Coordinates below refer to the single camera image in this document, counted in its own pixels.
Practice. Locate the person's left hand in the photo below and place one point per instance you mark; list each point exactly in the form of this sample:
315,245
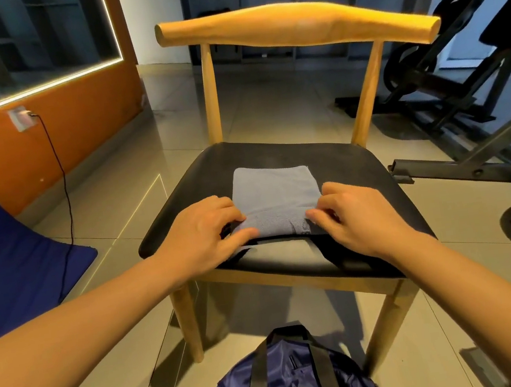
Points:
201,243

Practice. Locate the person's right hand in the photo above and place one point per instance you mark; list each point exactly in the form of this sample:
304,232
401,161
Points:
363,224

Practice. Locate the single blue-grey towel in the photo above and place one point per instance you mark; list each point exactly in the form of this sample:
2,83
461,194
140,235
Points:
274,193

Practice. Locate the navy blue bag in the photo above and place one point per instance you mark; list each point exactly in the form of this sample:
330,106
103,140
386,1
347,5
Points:
289,374

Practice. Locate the person's right forearm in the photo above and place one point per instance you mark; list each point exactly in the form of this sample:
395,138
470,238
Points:
496,309

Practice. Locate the person's left forearm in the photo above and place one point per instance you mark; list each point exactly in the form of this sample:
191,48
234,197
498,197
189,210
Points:
70,356

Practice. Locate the wooden chair with black seat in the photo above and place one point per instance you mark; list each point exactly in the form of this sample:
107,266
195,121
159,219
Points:
374,166

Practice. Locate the black and grey gym machine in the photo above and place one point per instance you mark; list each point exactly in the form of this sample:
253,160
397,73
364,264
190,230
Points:
472,125

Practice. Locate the dark blue mat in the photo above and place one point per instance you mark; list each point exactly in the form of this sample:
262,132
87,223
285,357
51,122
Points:
11,261

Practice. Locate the white wall socket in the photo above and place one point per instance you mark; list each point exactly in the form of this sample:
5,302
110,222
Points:
22,118

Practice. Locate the wall mirror with light strip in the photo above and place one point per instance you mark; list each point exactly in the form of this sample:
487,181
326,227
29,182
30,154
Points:
24,39

